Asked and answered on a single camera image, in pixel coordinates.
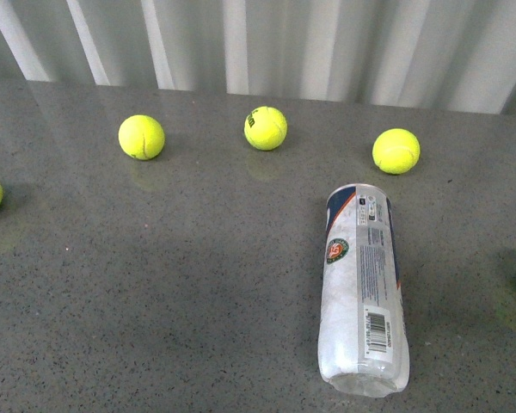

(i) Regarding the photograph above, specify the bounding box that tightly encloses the clear plastic tennis ball can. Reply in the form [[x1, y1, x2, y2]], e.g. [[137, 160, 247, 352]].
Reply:
[[317, 184, 410, 398]]

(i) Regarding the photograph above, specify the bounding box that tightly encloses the Wilson-logo yellow tennis ball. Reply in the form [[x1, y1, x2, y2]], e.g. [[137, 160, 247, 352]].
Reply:
[[243, 106, 288, 151]]

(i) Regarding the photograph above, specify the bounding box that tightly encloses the white pleated curtain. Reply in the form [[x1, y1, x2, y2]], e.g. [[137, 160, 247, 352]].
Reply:
[[0, 1, 516, 114]]

